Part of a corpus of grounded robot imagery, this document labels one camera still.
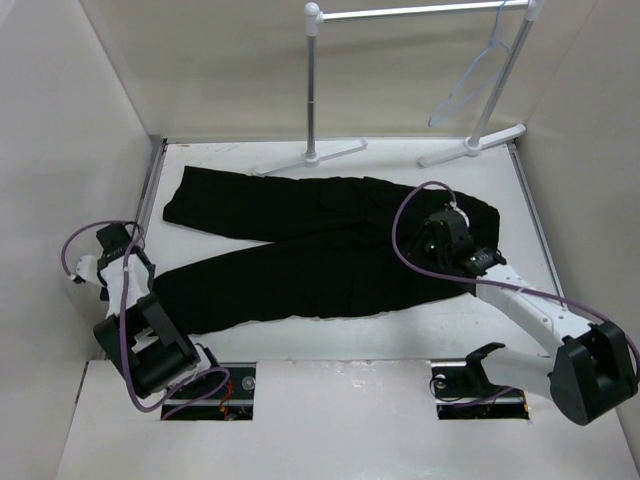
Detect black trousers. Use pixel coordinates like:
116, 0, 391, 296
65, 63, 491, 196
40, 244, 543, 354
153, 166, 500, 334

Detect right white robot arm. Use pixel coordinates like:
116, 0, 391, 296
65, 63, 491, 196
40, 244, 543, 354
404, 209, 639, 426

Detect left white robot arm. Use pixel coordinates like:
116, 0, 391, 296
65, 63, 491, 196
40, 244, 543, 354
76, 222, 230, 412

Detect white clothes rack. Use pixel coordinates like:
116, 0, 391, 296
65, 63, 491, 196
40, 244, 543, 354
253, 1, 544, 177

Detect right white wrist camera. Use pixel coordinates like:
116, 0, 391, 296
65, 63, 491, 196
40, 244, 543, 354
449, 201, 470, 227

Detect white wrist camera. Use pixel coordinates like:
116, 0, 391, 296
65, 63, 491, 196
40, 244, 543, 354
449, 201, 470, 227
69, 255, 102, 286

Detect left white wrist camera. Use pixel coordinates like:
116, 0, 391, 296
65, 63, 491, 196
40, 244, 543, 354
69, 255, 102, 286

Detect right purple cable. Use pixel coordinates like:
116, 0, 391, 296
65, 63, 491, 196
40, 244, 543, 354
392, 181, 640, 351

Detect purple cable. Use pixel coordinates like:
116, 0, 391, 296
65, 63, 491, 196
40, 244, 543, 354
392, 181, 640, 351
59, 219, 232, 420

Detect right aluminium table rail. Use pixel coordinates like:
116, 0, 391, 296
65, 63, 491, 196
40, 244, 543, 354
507, 141, 564, 295

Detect light blue wire hanger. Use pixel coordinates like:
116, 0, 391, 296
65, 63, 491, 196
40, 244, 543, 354
428, 1, 511, 128

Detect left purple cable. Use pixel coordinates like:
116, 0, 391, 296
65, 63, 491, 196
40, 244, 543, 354
59, 219, 232, 420

